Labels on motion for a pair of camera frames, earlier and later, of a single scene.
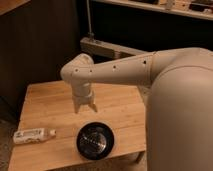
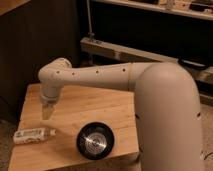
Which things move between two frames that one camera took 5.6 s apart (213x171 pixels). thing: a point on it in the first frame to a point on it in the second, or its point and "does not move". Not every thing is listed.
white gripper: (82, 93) to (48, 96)
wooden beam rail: (106, 49) does not move
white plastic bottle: (32, 136) does not move
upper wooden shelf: (196, 8) does not move
